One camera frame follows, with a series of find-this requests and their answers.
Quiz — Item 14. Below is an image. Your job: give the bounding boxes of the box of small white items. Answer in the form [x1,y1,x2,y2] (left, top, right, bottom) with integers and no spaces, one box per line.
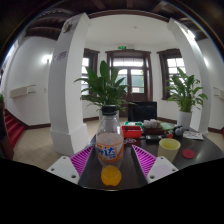
[142,118,165,135]

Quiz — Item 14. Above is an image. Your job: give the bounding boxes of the black flat device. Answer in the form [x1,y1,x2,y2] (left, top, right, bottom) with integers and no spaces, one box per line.
[145,134,163,144]

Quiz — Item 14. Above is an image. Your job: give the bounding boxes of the white printed magazine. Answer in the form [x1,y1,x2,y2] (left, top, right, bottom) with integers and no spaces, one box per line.
[182,130,205,142]

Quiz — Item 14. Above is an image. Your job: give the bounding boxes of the white wall unit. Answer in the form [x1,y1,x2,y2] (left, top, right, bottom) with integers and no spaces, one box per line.
[9,84,37,99]
[213,86,224,100]

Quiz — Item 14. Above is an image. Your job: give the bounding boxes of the flat round red coaster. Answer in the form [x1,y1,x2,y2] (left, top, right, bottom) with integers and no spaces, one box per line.
[181,148,196,160]

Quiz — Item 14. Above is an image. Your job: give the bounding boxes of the pale yellow cup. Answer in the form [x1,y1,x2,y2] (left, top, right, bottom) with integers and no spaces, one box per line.
[157,137,182,163]

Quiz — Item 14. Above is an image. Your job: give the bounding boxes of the dark grey rounded object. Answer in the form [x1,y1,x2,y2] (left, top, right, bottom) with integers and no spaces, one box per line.
[173,125,185,137]

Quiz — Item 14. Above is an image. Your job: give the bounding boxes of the green potted plant white pot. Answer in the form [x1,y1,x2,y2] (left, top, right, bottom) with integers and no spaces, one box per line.
[73,59,136,129]
[165,66,209,130]

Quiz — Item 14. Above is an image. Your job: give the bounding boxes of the green book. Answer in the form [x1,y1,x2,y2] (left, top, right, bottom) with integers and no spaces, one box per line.
[160,121,176,132]

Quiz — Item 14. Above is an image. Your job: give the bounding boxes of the sheet of round stickers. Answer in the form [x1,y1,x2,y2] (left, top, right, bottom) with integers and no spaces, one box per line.
[123,137,142,147]

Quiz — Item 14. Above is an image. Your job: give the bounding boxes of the red box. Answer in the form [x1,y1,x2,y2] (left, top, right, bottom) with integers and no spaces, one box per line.
[121,124,144,139]

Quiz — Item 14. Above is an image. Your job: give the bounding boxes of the small green box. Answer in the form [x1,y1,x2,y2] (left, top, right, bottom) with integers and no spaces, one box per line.
[123,121,144,127]

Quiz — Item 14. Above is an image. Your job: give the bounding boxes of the clear orange drink bottle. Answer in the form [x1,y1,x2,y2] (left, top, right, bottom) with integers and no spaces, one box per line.
[95,104,125,187]

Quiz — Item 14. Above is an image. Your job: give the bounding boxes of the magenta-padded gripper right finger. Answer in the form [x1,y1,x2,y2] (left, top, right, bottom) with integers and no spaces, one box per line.
[129,143,179,188]

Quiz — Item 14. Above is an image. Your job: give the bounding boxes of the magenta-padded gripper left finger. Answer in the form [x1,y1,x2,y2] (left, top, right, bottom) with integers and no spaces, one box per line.
[46,143,98,188]

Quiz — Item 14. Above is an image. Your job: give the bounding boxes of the black chair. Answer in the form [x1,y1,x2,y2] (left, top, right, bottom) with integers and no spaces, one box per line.
[127,100,158,123]

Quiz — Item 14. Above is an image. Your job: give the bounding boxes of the dark wooden double door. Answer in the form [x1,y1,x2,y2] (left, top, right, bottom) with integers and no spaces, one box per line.
[105,49,154,103]

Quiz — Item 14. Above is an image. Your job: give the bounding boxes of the red carpeted staircase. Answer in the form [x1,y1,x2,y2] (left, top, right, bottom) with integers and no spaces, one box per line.
[3,109,27,149]

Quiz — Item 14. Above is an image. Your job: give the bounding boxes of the dark framed window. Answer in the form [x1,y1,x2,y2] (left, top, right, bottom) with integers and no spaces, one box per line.
[157,48,187,100]
[81,48,100,96]

